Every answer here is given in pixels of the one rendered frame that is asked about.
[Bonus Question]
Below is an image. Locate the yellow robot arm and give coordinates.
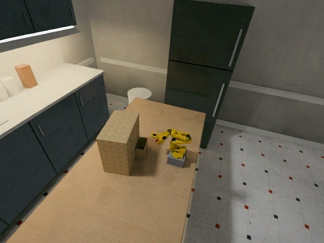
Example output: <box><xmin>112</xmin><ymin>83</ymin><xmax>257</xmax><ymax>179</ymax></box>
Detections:
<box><xmin>161</xmin><ymin>128</ymin><xmax>192</xmax><ymax>158</ymax></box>

